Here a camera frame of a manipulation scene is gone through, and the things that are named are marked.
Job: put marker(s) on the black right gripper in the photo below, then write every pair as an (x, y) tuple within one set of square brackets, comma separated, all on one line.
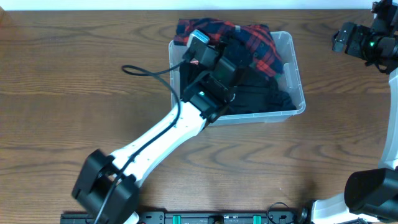
[(351, 32)]

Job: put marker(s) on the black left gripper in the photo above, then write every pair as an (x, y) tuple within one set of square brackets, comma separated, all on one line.
[(227, 70)]

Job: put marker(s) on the black garment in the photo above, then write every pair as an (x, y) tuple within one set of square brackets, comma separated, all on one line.
[(264, 96)]

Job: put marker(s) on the red navy plaid shirt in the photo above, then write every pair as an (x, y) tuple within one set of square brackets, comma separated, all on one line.
[(256, 38)]

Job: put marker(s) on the clear plastic storage bin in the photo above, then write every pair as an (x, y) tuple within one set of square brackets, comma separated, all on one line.
[(288, 81)]

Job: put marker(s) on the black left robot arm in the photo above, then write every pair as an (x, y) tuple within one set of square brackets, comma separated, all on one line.
[(108, 186)]

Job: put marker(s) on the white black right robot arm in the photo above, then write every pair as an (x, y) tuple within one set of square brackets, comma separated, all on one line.
[(346, 128)]

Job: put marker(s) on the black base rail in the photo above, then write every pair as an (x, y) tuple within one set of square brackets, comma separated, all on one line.
[(282, 217)]

